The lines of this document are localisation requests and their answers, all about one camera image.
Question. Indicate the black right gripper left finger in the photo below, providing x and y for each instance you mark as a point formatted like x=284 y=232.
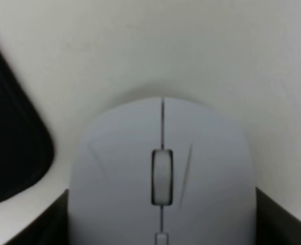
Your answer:
x=51 y=227

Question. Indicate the black mouse pad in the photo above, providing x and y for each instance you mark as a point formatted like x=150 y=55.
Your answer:
x=26 y=146

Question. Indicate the white computer mouse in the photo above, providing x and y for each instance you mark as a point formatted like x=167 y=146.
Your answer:
x=162 y=171

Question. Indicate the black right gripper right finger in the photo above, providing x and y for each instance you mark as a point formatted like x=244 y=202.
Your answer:
x=275 y=225

